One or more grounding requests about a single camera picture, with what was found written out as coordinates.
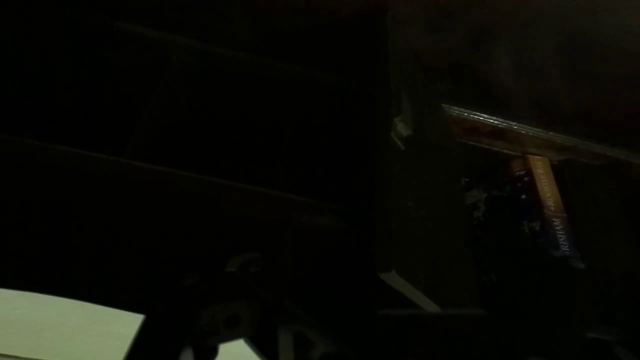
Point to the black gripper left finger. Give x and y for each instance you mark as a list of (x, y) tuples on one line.
[(281, 266)]

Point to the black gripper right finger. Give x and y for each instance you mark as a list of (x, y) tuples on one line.
[(513, 281)]

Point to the dark wooden secretary desk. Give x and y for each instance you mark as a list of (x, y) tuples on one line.
[(200, 132)]

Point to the white folded cloth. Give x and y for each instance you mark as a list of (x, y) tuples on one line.
[(61, 327)]

